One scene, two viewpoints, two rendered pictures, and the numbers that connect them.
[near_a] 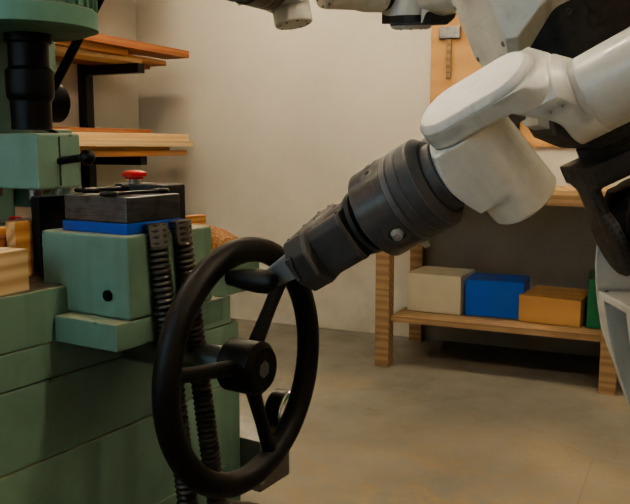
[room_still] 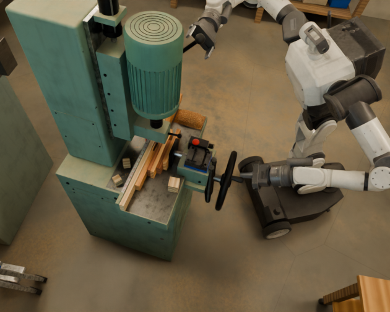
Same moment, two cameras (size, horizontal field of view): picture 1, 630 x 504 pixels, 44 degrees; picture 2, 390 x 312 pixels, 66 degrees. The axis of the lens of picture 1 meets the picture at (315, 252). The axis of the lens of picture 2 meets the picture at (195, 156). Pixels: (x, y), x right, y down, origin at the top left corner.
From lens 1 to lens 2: 112 cm
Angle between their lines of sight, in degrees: 51
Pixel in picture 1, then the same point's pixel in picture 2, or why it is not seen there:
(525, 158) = not seen: hidden behind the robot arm
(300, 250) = (257, 187)
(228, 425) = not seen: hidden behind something
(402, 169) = (286, 181)
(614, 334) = (298, 130)
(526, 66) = (322, 180)
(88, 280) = (193, 177)
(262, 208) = not seen: outside the picture
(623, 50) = (343, 184)
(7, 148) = (151, 133)
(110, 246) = (202, 176)
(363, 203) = (274, 182)
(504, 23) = (306, 102)
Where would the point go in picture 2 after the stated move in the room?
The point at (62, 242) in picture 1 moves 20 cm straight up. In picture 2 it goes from (184, 170) to (188, 142)
